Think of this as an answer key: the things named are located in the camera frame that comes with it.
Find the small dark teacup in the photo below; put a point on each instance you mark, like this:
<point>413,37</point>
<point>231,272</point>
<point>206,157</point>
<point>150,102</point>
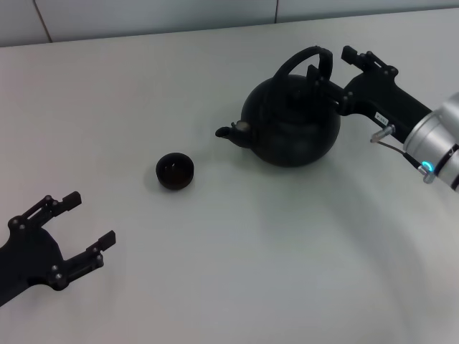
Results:
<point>175,181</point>

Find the black round teapot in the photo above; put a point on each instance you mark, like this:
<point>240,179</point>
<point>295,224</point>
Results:
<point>287,132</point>

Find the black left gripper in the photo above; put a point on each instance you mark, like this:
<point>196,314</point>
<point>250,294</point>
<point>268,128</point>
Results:
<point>32,256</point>

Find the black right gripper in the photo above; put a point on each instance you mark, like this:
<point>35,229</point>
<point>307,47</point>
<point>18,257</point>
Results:
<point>380,96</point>

